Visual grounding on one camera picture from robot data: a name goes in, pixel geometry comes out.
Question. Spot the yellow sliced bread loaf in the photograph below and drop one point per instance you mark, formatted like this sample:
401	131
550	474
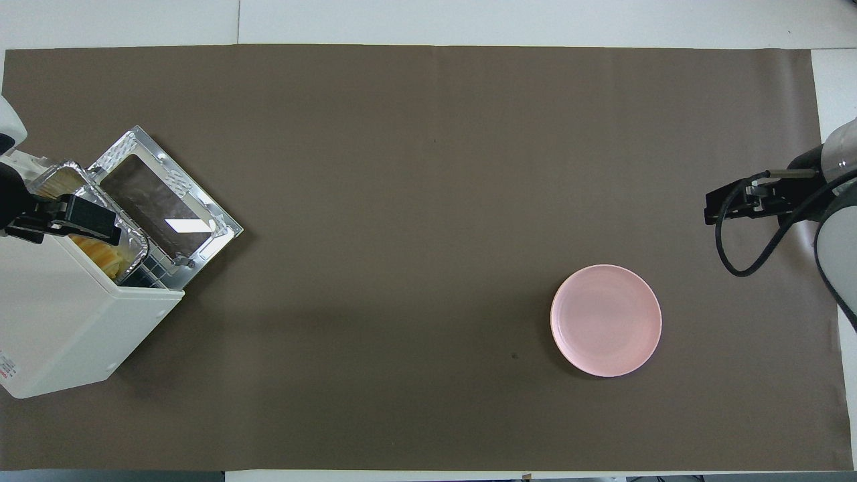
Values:
100	253

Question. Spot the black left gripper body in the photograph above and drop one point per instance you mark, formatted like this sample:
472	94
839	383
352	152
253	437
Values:
13	201

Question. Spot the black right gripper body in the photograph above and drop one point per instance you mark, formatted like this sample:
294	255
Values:
797	197

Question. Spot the brown table mat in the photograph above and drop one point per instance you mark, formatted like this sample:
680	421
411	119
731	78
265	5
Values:
435	268

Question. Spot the pink round plate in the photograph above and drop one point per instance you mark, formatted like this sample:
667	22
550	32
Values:
606	321

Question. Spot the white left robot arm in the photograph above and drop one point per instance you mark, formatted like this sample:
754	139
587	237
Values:
8	124

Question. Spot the aluminium foil baking tray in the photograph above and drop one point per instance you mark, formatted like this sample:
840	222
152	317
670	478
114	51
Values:
134	241

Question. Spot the glass oven door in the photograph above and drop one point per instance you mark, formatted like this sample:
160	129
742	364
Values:
161	207

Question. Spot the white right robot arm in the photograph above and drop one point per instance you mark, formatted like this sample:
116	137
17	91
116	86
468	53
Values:
840	254

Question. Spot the red oven warning sticker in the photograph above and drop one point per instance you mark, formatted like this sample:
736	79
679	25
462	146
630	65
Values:
3	367

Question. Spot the cream toaster oven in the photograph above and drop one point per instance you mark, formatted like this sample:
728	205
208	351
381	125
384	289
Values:
67	321

